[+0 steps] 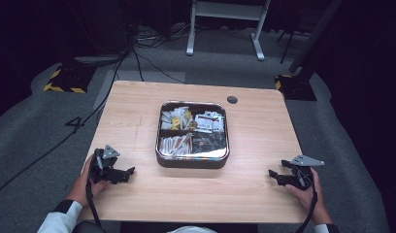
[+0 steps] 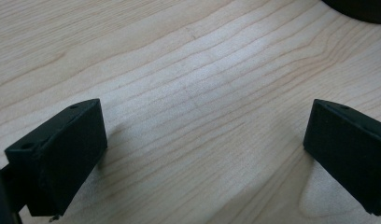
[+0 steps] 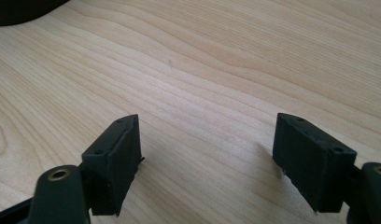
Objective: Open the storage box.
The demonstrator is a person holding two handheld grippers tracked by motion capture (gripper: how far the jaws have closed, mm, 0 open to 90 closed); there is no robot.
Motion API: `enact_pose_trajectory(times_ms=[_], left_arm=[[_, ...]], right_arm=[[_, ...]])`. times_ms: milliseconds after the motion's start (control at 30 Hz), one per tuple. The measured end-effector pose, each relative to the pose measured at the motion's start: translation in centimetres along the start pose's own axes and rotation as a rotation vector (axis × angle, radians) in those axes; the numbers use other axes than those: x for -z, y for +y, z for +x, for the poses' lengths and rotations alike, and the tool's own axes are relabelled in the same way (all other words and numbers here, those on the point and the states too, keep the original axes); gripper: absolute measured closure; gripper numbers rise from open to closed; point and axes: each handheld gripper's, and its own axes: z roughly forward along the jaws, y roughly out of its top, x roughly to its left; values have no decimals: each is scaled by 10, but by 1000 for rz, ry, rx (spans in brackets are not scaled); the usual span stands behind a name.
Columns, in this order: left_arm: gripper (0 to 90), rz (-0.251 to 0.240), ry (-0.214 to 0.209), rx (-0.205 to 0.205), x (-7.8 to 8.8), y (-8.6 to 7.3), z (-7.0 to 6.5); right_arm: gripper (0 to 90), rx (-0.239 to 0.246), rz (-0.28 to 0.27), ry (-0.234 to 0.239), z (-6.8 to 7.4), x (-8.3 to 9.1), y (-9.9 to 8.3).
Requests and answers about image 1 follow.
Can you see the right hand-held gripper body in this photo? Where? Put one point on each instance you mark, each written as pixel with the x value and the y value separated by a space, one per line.
pixel 301 179

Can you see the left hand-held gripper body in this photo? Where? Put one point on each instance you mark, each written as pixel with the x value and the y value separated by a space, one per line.
pixel 104 171

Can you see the dark brown compartment box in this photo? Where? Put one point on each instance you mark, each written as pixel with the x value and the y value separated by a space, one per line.
pixel 192 163

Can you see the person's right hand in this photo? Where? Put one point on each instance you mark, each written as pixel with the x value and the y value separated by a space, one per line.
pixel 307 197

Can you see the person's left hand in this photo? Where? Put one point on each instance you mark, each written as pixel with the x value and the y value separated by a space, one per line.
pixel 79 191

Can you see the pile of brown stick packets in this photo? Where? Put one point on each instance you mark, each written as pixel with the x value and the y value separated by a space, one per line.
pixel 175 145

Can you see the pile of yellow-label white packets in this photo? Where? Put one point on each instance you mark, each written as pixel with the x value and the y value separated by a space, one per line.
pixel 175 118

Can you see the black yellow striped base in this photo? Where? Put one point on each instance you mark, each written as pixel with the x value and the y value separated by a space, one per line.
pixel 294 87
pixel 70 79

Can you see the pile of red-print white packets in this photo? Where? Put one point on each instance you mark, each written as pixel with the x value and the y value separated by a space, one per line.
pixel 209 122

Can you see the person's white shirt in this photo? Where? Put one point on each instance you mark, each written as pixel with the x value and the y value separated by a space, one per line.
pixel 191 230

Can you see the grey metal pole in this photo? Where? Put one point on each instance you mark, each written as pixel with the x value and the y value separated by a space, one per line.
pixel 312 39

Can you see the white metal stand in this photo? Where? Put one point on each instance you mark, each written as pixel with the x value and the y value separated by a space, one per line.
pixel 228 11

